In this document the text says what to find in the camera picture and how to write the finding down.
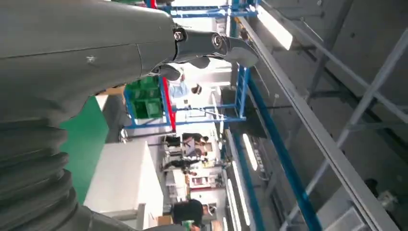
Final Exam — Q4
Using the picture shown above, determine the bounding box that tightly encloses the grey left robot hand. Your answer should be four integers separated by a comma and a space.
0, 0, 259, 126

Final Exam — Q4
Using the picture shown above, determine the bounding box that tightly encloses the grey ceiling rail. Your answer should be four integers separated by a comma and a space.
237, 15, 401, 231

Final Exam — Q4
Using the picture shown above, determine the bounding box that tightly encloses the green table mat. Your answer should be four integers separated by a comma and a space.
60, 96, 110, 205

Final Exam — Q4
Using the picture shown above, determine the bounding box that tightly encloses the person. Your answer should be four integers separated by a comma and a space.
171, 199, 205, 231
162, 132, 210, 151
162, 155, 208, 175
168, 72, 204, 100

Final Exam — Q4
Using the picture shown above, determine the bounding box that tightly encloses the green plastic crate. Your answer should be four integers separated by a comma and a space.
126, 77, 161, 100
131, 98, 164, 120

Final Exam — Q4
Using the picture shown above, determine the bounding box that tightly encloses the chrome metal bar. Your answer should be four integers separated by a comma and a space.
118, 128, 177, 143

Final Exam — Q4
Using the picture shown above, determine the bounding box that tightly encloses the blue ceiling beam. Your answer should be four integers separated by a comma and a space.
246, 71, 323, 231

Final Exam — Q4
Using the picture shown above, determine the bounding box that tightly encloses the long ceiling light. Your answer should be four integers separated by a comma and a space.
242, 133, 259, 172

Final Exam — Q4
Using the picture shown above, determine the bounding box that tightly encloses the white cabinet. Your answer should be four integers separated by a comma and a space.
84, 141, 165, 231

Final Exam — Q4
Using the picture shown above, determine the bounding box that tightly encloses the red pole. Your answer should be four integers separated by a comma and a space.
149, 0, 177, 132

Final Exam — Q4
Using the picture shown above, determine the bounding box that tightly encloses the blue metal rack frame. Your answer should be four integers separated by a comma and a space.
122, 0, 259, 130

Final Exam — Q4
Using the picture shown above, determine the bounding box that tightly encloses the brown cardboard box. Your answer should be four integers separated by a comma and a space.
95, 85, 126, 97

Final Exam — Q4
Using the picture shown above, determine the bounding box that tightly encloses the wide ceiling light panel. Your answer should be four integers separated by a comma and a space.
255, 5, 294, 51

